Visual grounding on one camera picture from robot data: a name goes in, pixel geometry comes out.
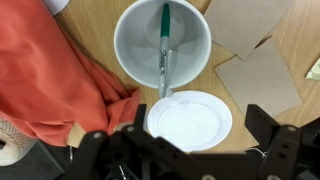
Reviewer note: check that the brown napkin near plate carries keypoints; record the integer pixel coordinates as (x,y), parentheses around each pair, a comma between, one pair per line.
(263,78)

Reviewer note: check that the green capped marker pen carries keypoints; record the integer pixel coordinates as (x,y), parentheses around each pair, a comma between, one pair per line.
(164,46)

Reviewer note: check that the large white plate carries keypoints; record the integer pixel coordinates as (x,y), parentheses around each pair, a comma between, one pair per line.
(190,120)

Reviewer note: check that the brown napkin beside mug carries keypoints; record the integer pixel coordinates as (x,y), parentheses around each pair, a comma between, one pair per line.
(239,25)

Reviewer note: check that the small white plate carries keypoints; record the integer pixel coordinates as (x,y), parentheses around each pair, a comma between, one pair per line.
(56,6)

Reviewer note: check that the white and green mug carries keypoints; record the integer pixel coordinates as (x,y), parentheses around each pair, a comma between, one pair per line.
(137,42)

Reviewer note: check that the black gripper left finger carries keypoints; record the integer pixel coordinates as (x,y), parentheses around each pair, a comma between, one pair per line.
(122,155)

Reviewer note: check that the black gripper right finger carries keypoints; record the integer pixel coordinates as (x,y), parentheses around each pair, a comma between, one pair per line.
(292,153)

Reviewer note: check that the orange red fleece blanket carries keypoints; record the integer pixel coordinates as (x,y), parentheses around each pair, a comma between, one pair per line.
(47,85)

